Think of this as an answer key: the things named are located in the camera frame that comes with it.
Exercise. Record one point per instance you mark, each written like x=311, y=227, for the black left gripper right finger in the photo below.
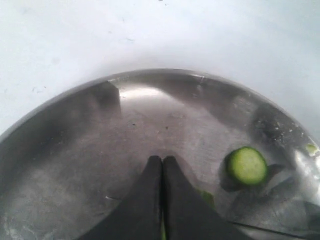
x=186, y=215

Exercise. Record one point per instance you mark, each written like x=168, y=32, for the round stainless steel plate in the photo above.
x=68, y=163

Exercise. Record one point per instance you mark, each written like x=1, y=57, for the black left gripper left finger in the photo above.
x=139, y=215

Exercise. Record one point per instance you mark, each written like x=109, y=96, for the round green cucumber slice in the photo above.
x=246, y=166

